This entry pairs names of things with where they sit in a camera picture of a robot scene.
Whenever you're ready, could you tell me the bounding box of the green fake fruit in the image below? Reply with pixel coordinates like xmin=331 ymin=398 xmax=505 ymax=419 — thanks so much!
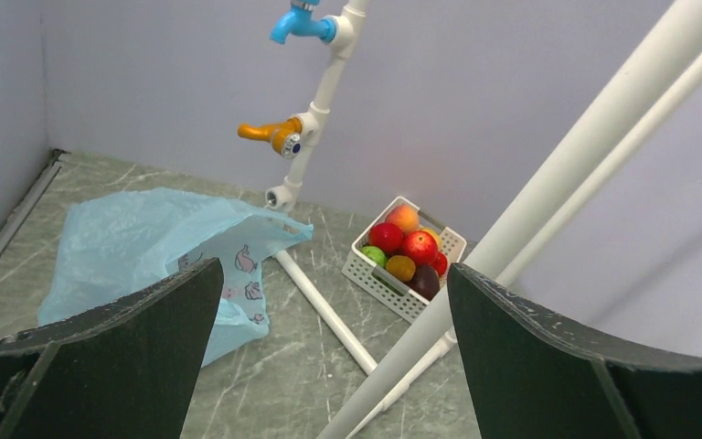
xmin=360 ymin=245 xmax=388 ymax=268

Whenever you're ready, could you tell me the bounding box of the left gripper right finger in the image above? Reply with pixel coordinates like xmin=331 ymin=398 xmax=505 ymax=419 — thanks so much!
xmin=447 ymin=263 xmax=702 ymax=438

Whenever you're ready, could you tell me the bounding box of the blue plastic bag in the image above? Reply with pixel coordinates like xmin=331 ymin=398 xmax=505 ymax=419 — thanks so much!
xmin=37 ymin=187 xmax=314 ymax=365

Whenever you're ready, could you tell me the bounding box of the yellow fake lemon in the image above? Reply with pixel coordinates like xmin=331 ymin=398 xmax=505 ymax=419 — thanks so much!
xmin=420 ymin=227 xmax=441 ymax=251

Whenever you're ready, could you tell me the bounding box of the red fake apple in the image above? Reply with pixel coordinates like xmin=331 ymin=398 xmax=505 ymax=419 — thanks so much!
xmin=367 ymin=222 xmax=404 ymax=255

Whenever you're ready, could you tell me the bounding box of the blue toy faucet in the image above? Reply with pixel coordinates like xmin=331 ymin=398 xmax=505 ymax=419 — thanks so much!
xmin=270 ymin=0 xmax=337 ymax=45

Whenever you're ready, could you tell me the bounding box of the orange red fake peach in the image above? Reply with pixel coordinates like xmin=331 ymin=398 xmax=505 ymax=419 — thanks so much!
xmin=384 ymin=204 xmax=420 ymax=234

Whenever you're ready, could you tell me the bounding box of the orange toy faucet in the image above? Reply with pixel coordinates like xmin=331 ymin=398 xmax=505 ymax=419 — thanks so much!
xmin=237 ymin=117 xmax=303 ymax=159

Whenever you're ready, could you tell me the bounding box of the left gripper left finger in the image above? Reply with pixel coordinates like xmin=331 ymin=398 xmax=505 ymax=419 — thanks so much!
xmin=0 ymin=258 xmax=224 ymax=438

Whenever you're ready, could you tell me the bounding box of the dark fake avocado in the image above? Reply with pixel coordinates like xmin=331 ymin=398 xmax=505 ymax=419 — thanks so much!
xmin=407 ymin=265 xmax=441 ymax=301

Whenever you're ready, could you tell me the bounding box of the orange fake fruit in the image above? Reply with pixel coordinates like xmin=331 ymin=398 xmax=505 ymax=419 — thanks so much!
xmin=385 ymin=254 xmax=417 ymax=283

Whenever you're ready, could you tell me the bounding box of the small red fake fruit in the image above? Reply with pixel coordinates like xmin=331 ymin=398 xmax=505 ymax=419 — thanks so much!
xmin=431 ymin=252 xmax=450 ymax=279

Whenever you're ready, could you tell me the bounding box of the white plastic basket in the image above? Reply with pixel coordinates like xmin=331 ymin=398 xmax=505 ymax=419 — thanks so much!
xmin=342 ymin=196 xmax=467 ymax=323

